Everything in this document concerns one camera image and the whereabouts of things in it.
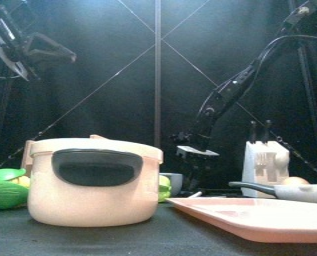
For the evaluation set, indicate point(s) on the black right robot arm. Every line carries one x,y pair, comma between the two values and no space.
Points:
227,93

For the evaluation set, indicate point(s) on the green toy pepper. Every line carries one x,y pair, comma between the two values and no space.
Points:
163,188

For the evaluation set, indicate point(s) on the toy egg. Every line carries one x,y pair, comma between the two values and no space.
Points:
294,181

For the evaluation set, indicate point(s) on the grey ladle spoon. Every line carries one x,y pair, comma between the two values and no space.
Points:
298,192

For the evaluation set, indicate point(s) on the toy corn with green husk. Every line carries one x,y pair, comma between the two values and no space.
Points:
4,195

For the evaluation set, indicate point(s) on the grey frame pole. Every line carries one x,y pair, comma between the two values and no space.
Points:
156,73

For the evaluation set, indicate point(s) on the black frame post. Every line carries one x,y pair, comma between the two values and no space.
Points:
307,100

